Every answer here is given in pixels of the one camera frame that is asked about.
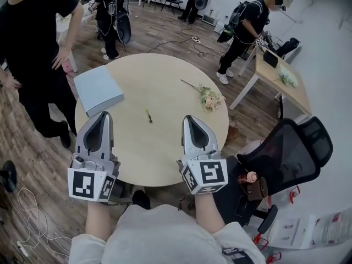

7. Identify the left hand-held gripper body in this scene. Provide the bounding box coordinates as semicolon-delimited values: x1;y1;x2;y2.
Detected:
67;152;119;203

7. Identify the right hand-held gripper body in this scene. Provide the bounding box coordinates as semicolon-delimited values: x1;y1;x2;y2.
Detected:
177;149;229;195

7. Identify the person's left forearm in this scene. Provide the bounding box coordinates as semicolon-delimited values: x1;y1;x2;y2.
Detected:
84;199;113;241

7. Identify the person's right forearm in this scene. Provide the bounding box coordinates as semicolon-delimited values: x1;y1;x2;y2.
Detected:
194;192;226;233

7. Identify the person's left hand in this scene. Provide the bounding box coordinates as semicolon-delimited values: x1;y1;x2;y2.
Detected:
111;154;122;179

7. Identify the artificial flower bouquet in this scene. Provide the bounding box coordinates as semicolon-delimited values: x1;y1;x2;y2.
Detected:
180;78;227;114

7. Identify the small brown bag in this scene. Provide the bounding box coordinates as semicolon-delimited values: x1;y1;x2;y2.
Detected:
238;172;269;202

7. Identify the light grey flat box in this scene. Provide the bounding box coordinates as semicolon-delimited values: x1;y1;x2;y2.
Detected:
73;65;125;118

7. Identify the person's black shoe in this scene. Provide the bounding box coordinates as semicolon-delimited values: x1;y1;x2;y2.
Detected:
131;190;151;210

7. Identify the black mesh office chair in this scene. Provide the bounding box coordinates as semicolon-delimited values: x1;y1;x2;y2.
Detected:
224;117;334;235

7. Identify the black round stand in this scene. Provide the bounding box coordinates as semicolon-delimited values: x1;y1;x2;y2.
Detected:
0;160;18;194

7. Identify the person's white sweatshirt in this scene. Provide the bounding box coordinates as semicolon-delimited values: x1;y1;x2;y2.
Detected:
68;203;266;264

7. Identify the white printed box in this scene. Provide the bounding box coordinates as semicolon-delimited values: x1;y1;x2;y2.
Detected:
268;217;302;249
312;210;350;249

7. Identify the rectangular wooden desk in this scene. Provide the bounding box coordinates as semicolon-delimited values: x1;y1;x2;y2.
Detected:
229;47;313;119

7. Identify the white flower bunch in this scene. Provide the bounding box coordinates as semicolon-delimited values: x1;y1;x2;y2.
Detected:
277;64;299;88

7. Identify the black box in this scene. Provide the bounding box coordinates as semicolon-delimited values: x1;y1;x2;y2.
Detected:
262;49;280;68

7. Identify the small white appliance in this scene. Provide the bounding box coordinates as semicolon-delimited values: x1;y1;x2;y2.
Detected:
202;14;218;26

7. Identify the white floor cable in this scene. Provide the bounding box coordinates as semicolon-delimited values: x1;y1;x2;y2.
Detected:
5;187;73;258

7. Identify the black floor cable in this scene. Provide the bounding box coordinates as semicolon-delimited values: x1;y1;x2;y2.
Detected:
145;23;221;59

